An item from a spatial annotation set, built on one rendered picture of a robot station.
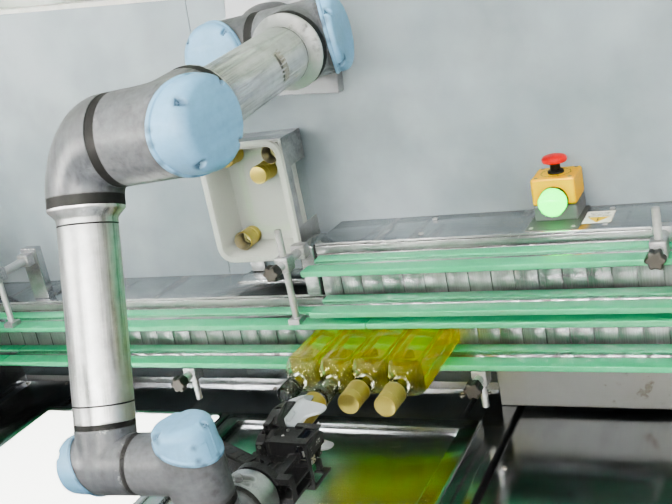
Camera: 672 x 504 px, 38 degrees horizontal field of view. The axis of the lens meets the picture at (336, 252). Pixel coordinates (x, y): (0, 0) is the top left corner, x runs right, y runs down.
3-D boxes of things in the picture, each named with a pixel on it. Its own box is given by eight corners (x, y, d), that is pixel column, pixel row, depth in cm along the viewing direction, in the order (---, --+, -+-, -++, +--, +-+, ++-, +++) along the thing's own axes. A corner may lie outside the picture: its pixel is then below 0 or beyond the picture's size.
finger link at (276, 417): (302, 419, 140) (278, 459, 133) (291, 419, 140) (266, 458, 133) (294, 392, 137) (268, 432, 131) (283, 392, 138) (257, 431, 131)
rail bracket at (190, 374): (211, 378, 190) (175, 412, 178) (203, 346, 187) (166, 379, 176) (229, 379, 188) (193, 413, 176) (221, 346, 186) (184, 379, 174)
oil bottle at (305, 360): (338, 339, 174) (286, 396, 156) (332, 310, 172) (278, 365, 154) (367, 339, 172) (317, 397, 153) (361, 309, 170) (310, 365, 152)
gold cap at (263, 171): (258, 160, 180) (246, 167, 177) (274, 158, 179) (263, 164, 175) (262, 178, 181) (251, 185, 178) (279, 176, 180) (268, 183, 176)
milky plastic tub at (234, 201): (242, 247, 191) (220, 263, 183) (216, 135, 184) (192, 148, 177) (322, 243, 183) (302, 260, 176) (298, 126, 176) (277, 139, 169)
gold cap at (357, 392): (350, 400, 148) (339, 414, 144) (346, 379, 147) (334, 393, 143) (372, 400, 147) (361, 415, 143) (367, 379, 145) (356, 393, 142)
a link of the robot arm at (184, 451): (110, 439, 113) (138, 521, 116) (191, 438, 108) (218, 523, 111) (147, 406, 119) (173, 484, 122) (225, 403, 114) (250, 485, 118)
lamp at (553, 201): (541, 214, 157) (537, 220, 154) (538, 187, 155) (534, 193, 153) (570, 212, 155) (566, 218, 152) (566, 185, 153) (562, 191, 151)
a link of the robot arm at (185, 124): (267, 3, 157) (68, 108, 112) (351, -18, 150) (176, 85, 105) (289, 75, 161) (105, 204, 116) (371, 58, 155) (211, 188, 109)
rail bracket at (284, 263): (306, 306, 174) (275, 336, 163) (287, 216, 169) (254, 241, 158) (322, 305, 172) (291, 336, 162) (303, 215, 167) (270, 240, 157)
